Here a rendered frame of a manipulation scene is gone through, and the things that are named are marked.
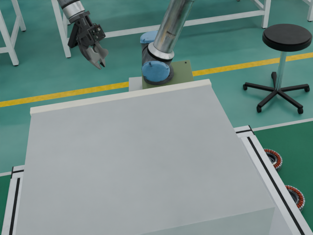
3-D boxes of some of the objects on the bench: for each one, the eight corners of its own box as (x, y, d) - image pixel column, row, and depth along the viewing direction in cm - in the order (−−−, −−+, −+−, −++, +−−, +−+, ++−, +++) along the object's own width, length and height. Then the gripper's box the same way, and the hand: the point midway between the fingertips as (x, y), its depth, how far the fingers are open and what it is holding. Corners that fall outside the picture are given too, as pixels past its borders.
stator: (309, 203, 127) (311, 196, 125) (291, 223, 122) (293, 216, 120) (281, 185, 134) (282, 179, 132) (263, 203, 129) (264, 196, 126)
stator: (246, 158, 146) (247, 152, 143) (271, 151, 148) (272, 144, 145) (260, 178, 137) (261, 172, 135) (286, 170, 139) (288, 164, 137)
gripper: (75, 15, 129) (104, 68, 134) (94, 7, 136) (121, 58, 141) (62, 23, 135) (90, 74, 140) (81, 16, 142) (107, 64, 147)
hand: (99, 65), depth 142 cm, fingers closed
